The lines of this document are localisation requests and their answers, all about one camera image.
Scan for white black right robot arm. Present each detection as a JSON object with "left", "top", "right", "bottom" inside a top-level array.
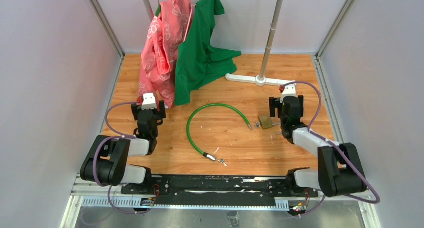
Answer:
[{"left": 269, "top": 95, "right": 367, "bottom": 197}]

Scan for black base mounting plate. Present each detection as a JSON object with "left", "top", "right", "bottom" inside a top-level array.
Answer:
[{"left": 120, "top": 174, "right": 319, "bottom": 206}]

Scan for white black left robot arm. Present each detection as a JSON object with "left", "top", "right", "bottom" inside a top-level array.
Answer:
[{"left": 79, "top": 101, "right": 166, "bottom": 194}]

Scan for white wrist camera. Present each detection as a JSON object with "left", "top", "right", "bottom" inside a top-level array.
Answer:
[
  {"left": 141, "top": 93, "right": 158, "bottom": 110},
  {"left": 280, "top": 84, "right": 297, "bottom": 103}
]

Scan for brass padlock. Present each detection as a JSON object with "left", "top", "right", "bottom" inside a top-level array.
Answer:
[{"left": 258, "top": 115, "right": 281, "bottom": 129}]

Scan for aluminium frame rail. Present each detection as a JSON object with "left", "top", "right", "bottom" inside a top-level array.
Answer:
[{"left": 61, "top": 178, "right": 382, "bottom": 227}]

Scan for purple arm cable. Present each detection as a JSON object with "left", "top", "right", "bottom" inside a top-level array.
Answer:
[
  {"left": 278, "top": 81, "right": 382, "bottom": 217},
  {"left": 92, "top": 98, "right": 144, "bottom": 215}
]

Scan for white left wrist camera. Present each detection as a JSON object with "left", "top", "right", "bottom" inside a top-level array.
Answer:
[{"left": 141, "top": 93, "right": 158, "bottom": 110}]

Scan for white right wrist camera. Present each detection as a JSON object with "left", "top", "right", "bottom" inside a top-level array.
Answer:
[{"left": 280, "top": 84, "right": 297, "bottom": 103}]

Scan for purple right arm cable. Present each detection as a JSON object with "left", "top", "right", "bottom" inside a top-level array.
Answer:
[{"left": 278, "top": 81, "right": 382, "bottom": 217}]

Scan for green t-shirt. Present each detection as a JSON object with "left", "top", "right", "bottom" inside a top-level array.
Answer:
[{"left": 174, "top": 0, "right": 242, "bottom": 106}]

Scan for white clothes rack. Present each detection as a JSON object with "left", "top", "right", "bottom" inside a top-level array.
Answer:
[{"left": 138, "top": 0, "right": 298, "bottom": 88}]

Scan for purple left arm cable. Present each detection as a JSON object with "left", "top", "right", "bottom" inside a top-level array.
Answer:
[{"left": 92, "top": 98, "right": 144, "bottom": 215}]

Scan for pink patterned garment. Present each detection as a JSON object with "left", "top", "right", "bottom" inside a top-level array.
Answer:
[{"left": 139, "top": 0, "right": 193, "bottom": 108}]

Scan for green cable lock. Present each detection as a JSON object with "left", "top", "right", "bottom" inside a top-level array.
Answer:
[{"left": 186, "top": 102, "right": 253, "bottom": 162}]

